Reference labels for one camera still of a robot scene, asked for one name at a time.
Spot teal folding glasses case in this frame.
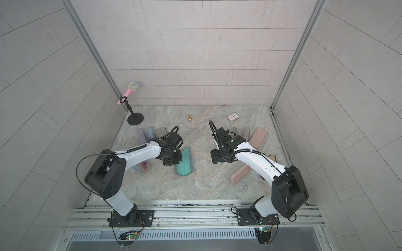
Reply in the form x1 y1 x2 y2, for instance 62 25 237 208
242 127 250 141

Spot purple fabric glasses case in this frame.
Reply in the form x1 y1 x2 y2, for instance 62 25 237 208
137 129 147 144

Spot small pink card box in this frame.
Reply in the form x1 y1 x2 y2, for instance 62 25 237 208
227 113 240 122

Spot pink grey case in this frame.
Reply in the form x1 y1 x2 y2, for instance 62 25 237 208
225 162 252 185

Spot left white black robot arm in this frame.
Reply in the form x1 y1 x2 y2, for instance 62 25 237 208
84 125 183 217

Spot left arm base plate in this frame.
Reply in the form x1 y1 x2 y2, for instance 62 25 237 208
107 210 155 228

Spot blue case pink glasses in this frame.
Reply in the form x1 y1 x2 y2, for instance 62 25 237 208
134 161 150 173

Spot right circuit board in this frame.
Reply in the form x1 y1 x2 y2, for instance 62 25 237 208
254 228 272 245

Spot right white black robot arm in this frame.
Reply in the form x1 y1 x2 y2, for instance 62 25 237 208
209 120 309 221

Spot pink toy microphone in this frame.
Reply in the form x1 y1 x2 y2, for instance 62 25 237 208
117 82 138 105

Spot tan blue glasses case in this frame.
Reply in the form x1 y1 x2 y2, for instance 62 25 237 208
148 127 155 140

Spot black tan case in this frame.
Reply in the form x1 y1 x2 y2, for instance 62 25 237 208
267 154 277 163

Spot aluminium rail frame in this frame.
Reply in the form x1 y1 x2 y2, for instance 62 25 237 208
52 200 334 251

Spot left circuit board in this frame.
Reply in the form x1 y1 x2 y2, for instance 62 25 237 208
119 231 141 241

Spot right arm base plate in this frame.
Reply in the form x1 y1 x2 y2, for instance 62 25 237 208
230 207 280 226

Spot black microphone stand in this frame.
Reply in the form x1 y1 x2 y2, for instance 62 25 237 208
119 96 144 126

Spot circuit board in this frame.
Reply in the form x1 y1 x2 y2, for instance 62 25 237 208
254 228 272 245
119 231 141 241

